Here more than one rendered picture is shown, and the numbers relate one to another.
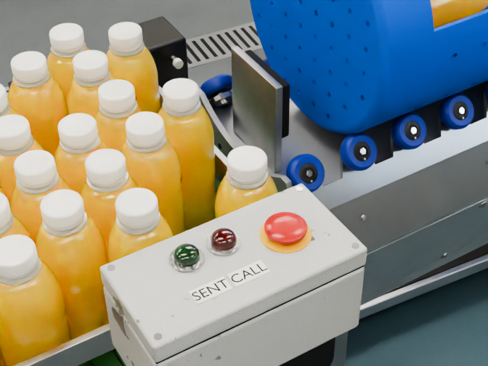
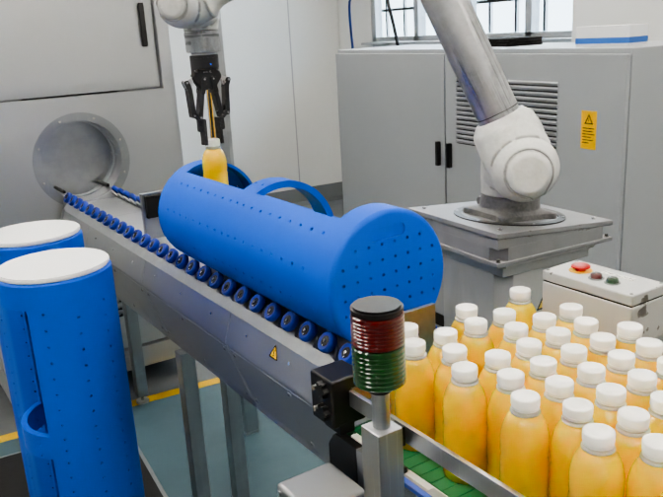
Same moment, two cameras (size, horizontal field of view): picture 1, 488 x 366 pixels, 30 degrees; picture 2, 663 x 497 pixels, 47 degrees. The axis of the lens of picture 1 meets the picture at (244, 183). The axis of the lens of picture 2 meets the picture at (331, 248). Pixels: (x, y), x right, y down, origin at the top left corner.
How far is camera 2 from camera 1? 1.70 m
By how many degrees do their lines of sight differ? 81
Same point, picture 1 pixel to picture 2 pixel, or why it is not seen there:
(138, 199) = (569, 306)
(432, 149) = not seen: hidden behind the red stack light
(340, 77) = (417, 291)
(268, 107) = (429, 321)
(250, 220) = (576, 275)
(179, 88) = (467, 307)
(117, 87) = (474, 320)
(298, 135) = not seen: hidden behind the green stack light
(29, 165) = (562, 331)
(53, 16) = not seen: outside the picture
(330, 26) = (406, 269)
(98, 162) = (547, 317)
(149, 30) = (333, 371)
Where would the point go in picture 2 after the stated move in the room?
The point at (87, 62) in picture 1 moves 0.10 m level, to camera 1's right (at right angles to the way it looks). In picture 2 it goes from (449, 331) to (437, 310)
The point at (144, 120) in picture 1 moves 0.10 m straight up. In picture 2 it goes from (502, 311) to (503, 256)
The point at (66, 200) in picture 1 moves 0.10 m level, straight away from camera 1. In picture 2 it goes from (583, 319) to (531, 329)
